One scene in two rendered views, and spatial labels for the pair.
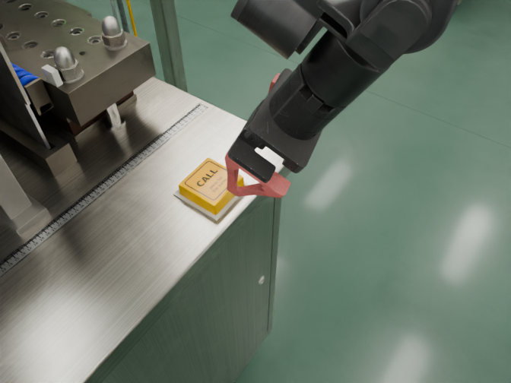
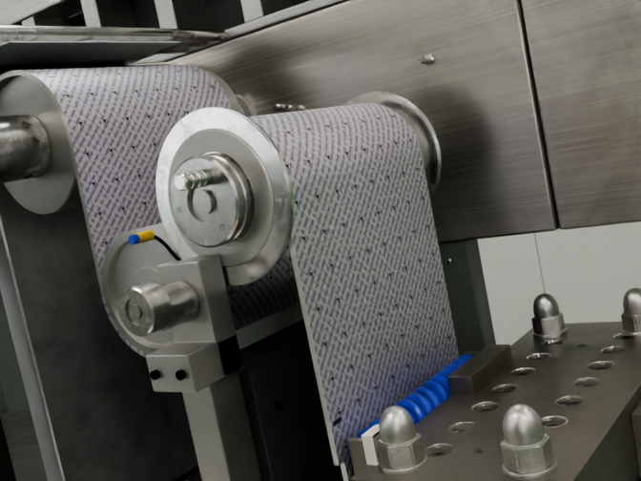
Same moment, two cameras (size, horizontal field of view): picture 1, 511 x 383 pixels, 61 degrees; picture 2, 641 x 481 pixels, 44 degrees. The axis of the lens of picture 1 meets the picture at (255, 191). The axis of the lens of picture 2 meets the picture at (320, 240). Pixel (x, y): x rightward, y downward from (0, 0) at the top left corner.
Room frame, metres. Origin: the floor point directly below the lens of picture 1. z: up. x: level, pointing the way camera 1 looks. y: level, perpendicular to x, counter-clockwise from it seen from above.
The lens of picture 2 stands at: (0.51, -0.30, 1.27)
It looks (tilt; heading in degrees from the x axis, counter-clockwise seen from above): 6 degrees down; 91
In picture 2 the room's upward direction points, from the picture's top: 11 degrees counter-clockwise
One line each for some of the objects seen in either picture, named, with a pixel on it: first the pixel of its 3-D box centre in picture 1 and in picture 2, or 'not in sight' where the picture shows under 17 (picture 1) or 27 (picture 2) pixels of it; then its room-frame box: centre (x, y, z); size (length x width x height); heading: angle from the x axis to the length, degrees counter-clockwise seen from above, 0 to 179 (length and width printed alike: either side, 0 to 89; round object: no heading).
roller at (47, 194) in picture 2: not in sight; (125, 135); (0.30, 0.60, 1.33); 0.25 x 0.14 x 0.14; 54
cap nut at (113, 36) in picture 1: (112, 30); (524, 436); (0.61, 0.22, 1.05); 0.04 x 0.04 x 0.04
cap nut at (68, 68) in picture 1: (65, 61); (398, 435); (0.53, 0.27, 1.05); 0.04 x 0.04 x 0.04
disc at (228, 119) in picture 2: not in sight; (220, 198); (0.43, 0.34, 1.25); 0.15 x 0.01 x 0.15; 144
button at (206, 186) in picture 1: (211, 185); not in sight; (0.42, 0.07, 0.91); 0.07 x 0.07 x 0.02; 54
